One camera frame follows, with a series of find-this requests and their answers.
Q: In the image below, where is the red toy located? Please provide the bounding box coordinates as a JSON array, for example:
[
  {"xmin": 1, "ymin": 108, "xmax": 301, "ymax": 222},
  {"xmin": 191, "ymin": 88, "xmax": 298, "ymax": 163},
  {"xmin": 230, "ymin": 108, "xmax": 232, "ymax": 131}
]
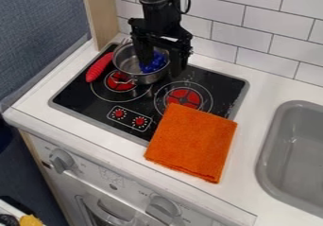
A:
[{"xmin": 84, "ymin": 51, "xmax": 116, "ymax": 83}]

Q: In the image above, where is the blue toy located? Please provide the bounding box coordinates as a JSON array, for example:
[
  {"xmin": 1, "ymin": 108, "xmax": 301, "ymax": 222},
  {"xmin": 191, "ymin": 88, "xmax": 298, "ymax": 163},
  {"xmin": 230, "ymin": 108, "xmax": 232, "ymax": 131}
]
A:
[{"xmin": 138, "ymin": 50, "xmax": 168, "ymax": 74}]

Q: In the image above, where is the toy stove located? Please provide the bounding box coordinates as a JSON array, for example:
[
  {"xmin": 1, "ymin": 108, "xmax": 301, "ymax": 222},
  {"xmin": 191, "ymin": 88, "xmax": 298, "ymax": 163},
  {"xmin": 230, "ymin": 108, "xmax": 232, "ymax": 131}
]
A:
[{"xmin": 47, "ymin": 43, "xmax": 250, "ymax": 148}]

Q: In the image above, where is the silver pot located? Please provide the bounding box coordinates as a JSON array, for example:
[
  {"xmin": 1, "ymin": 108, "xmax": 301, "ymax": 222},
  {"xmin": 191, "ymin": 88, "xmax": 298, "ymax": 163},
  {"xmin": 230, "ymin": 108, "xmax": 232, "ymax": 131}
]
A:
[{"xmin": 110, "ymin": 38, "xmax": 172, "ymax": 91}]

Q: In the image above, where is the orange cloth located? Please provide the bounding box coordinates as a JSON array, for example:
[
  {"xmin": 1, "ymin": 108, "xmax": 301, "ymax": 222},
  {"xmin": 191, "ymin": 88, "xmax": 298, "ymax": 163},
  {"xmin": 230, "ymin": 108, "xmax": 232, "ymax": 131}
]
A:
[{"xmin": 144, "ymin": 102, "xmax": 239, "ymax": 184}]

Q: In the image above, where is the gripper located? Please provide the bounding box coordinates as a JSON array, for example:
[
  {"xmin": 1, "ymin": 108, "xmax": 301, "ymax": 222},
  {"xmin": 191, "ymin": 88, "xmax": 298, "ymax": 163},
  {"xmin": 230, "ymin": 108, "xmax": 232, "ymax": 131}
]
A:
[{"xmin": 127, "ymin": 5, "xmax": 195, "ymax": 78}]

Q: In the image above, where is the toy sink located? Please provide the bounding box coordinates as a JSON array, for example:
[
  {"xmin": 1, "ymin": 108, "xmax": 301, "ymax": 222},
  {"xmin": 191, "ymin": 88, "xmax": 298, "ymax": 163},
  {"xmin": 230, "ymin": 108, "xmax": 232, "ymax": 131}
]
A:
[{"xmin": 254, "ymin": 100, "xmax": 323, "ymax": 218}]

